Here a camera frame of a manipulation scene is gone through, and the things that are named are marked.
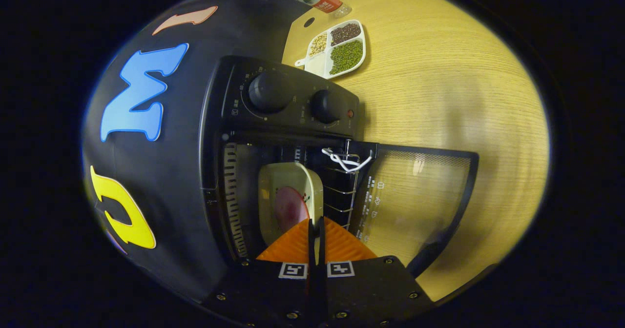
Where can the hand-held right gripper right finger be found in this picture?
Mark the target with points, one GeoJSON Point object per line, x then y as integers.
{"type": "Point", "coordinates": [371, 289]}

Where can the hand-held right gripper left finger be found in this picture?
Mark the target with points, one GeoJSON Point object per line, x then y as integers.
{"type": "Point", "coordinates": [263, 289]}

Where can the pink meat slice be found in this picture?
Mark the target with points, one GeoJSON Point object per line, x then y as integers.
{"type": "Point", "coordinates": [289, 208]}

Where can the cream square plate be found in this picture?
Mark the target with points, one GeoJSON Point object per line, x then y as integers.
{"type": "Point", "coordinates": [283, 176]}

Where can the black electric oven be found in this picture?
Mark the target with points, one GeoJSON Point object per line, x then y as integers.
{"type": "Point", "coordinates": [288, 113]}

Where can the white divided plate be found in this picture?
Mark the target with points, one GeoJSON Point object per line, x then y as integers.
{"type": "Point", "coordinates": [320, 64]}

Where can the pile of green mung beans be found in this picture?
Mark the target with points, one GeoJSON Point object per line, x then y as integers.
{"type": "Point", "coordinates": [346, 57]}

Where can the pile of yellow soybeans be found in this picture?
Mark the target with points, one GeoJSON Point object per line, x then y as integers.
{"type": "Point", "coordinates": [318, 45]}

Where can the pile of dark red beans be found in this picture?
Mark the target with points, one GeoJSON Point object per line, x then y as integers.
{"type": "Point", "coordinates": [345, 33]}

